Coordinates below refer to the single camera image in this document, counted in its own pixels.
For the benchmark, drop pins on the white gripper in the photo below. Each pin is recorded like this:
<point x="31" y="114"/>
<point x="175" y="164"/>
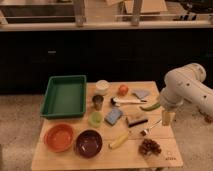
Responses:
<point x="169" y="107"/>

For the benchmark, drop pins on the blue sponge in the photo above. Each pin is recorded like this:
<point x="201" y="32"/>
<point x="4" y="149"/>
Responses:
<point x="113" y="116"/>

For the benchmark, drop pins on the dark purple bowl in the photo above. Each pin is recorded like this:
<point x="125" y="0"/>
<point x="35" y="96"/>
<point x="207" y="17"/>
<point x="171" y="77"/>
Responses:
<point x="88" y="143"/>

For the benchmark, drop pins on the silver fork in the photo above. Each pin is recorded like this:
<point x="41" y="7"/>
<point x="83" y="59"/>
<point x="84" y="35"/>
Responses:
<point x="146" y="131"/>

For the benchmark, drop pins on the orange bowl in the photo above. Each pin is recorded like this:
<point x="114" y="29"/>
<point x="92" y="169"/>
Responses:
<point x="59" y="137"/>

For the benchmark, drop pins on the metal cup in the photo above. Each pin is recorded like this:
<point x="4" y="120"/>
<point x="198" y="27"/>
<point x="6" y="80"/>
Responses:
<point x="98" y="101"/>

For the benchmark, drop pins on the green plastic tray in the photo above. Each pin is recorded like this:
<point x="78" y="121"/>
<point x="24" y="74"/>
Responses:
<point x="65" y="97"/>

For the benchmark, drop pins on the black brush block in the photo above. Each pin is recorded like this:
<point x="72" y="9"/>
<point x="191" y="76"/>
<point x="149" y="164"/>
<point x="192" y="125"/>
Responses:
<point x="134" y="120"/>

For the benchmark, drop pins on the blue grey cloth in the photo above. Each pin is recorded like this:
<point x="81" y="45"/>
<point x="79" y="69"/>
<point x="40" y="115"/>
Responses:
<point x="140" y="93"/>

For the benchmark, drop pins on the wooden table board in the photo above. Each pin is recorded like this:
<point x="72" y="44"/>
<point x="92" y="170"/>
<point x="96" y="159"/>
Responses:
<point x="124" y="157"/>

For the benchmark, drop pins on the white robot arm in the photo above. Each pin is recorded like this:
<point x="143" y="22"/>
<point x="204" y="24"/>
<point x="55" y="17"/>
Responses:
<point x="185" y="83"/>

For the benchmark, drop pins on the black white ladle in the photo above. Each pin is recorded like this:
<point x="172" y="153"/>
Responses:
<point x="118" y="102"/>

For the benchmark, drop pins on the light green small cup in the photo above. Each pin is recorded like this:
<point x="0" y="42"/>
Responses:
<point x="95" y="119"/>

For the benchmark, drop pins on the yellow banana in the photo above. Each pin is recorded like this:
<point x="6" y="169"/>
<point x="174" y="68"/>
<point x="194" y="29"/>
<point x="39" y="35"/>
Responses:
<point x="119" y="141"/>

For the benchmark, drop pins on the red orange apple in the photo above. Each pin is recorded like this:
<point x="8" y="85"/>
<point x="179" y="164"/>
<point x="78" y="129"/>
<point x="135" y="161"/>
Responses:
<point x="123" y="90"/>

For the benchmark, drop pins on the brown grape bunch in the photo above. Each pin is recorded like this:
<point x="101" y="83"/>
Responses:
<point x="148" y="147"/>

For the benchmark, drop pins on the white small bowl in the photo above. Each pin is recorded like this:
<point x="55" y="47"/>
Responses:
<point x="102" y="87"/>

